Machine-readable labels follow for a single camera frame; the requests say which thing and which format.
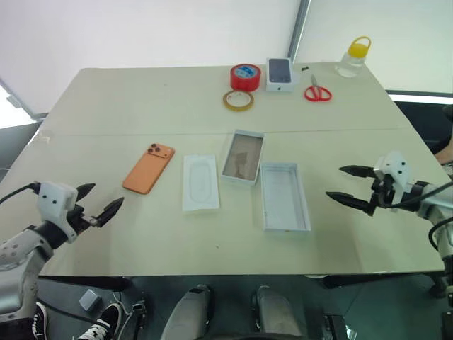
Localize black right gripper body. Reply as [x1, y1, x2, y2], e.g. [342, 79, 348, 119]
[367, 173, 396, 217]

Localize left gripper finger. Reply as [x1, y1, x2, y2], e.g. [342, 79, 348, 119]
[94, 196, 125, 228]
[75, 183, 97, 206]

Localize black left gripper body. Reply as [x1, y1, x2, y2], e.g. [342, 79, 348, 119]
[69, 203, 104, 235]

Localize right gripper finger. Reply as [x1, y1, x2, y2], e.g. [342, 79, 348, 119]
[338, 164, 376, 179]
[325, 191, 373, 214]

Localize orange smartphone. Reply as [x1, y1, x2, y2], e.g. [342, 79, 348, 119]
[122, 142, 176, 196]

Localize white box lid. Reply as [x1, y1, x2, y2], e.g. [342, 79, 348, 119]
[259, 161, 313, 234]

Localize white paper insert card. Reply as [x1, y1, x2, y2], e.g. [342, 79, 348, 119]
[182, 153, 221, 213]

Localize white box base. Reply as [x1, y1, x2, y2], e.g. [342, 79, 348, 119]
[221, 129, 266, 187]

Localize closed printed phone box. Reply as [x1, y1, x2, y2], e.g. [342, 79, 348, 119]
[265, 57, 297, 94]

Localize small grey block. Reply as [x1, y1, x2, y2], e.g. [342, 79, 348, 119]
[78, 288, 103, 313]

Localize black white sneaker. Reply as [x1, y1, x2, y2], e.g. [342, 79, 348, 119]
[30, 301, 50, 340]
[76, 302, 123, 340]

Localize clear jar yellow lid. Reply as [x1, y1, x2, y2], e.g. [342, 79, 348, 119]
[333, 35, 373, 79]

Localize grey rounded shape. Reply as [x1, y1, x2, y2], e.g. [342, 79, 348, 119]
[161, 283, 215, 340]
[251, 285, 302, 340]

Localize red tape roll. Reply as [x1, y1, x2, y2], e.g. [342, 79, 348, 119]
[229, 63, 263, 92]

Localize clear yellowish tape roll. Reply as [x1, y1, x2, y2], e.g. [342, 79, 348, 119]
[222, 89, 255, 113]

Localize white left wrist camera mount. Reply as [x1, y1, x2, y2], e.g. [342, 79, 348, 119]
[36, 181, 79, 244]

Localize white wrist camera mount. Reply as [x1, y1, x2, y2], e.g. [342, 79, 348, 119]
[374, 151, 412, 210]
[36, 181, 79, 244]

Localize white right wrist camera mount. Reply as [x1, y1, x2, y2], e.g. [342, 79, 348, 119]
[374, 151, 412, 210]

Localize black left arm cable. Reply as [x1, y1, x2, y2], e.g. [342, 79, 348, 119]
[0, 181, 40, 206]

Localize red handled scissors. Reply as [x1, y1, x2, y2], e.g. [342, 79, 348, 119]
[304, 74, 333, 103]

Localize grey window frame post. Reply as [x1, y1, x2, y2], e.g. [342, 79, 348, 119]
[287, 0, 313, 65]

